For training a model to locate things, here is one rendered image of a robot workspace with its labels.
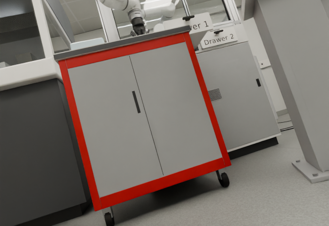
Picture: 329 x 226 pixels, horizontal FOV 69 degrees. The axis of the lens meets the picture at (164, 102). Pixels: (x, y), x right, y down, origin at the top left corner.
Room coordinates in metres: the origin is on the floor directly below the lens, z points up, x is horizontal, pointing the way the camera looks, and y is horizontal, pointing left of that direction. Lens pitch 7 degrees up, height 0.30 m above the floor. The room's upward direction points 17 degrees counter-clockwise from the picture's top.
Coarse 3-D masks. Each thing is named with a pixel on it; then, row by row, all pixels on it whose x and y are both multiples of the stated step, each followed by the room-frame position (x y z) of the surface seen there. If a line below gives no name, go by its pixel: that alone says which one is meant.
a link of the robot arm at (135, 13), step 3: (135, 9) 1.41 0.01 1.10; (138, 9) 1.42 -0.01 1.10; (129, 12) 1.42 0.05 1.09; (132, 12) 1.41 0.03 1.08; (135, 12) 1.41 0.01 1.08; (138, 12) 1.42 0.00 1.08; (129, 15) 1.43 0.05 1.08; (132, 15) 1.42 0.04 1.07; (135, 15) 1.41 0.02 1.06; (138, 15) 1.42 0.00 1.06; (141, 15) 1.44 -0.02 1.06; (129, 18) 1.44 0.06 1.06; (132, 18) 1.42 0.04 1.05; (135, 18) 1.43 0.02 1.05; (138, 18) 1.43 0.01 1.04; (141, 18) 1.45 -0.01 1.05
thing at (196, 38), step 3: (198, 33) 1.43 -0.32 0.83; (201, 33) 1.44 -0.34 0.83; (204, 33) 1.45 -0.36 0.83; (192, 36) 1.45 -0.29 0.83; (195, 36) 1.46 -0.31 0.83; (198, 36) 1.48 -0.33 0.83; (201, 36) 1.49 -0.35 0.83; (192, 39) 1.50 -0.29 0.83; (195, 39) 1.51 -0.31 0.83; (198, 39) 1.53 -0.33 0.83; (201, 39) 1.55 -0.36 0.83; (192, 42) 1.55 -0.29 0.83; (195, 42) 1.57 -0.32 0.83; (198, 42) 1.59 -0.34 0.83; (195, 45) 1.63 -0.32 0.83; (195, 48) 1.69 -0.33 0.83
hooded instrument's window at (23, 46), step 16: (0, 0) 1.27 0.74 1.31; (16, 0) 1.29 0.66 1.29; (0, 16) 1.27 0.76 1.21; (16, 16) 1.29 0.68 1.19; (32, 16) 1.30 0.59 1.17; (48, 16) 1.56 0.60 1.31; (0, 32) 1.27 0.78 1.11; (16, 32) 1.28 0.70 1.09; (32, 32) 1.30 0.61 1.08; (0, 48) 1.27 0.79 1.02; (16, 48) 1.28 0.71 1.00; (32, 48) 1.29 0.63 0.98; (64, 48) 1.86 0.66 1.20; (0, 64) 1.26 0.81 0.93; (16, 64) 1.28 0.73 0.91
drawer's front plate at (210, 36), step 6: (216, 30) 1.73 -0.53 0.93; (228, 30) 1.74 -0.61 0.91; (234, 30) 1.75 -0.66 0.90; (204, 36) 1.71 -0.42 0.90; (210, 36) 1.71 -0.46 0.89; (216, 36) 1.72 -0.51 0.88; (222, 36) 1.73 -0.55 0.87; (228, 36) 1.74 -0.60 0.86; (234, 36) 1.75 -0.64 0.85; (204, 42) 1.70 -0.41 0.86; (216, 42) 1.72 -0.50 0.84; (222, 42) 1.73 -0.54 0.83; (228, 42) 1.74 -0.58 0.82; (204, 48) 1.71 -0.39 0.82
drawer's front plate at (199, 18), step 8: (200, 16) 1.37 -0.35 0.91; (208, 16) 1.38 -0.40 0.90; (168, 24) 1.33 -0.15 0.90; (176, 24) 1.34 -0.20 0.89; (184, 24) 1.35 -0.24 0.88; (192, 24) 1.36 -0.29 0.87; (200, 24) 1.37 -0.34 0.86; (208, 24) 1.37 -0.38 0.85; (192, 32) 1.36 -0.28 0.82; (200, 32) 1.38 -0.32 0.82
